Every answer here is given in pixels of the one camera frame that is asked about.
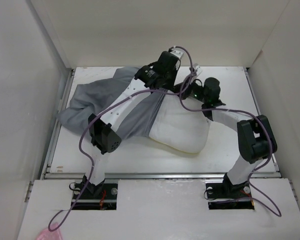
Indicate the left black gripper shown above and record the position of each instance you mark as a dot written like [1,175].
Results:
[170,86]

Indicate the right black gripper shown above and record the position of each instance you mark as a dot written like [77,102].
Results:
[185,95]

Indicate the white pillow yellow edge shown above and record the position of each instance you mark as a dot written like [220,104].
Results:
[179,128]

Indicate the grey pillowcase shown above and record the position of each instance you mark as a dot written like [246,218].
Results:
[94,97]

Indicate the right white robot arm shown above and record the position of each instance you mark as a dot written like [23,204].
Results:
[256,141]

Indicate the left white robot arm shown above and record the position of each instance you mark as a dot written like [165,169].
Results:
[103,131]

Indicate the white foam front board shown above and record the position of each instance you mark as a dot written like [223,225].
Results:
[164,210]

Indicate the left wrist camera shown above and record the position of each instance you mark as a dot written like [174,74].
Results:
[179,53]

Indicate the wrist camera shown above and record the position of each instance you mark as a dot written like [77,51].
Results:
[179,53]
[195,69]

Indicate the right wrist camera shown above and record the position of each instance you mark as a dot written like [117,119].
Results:
[195,69]

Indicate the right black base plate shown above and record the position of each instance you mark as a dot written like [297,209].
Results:
[215,193]

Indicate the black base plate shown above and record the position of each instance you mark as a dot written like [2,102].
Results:
[106,200]
[215,193]

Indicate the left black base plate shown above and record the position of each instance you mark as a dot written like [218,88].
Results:
[106,200]

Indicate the aluminium front rail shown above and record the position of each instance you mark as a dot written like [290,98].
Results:
[135,176]

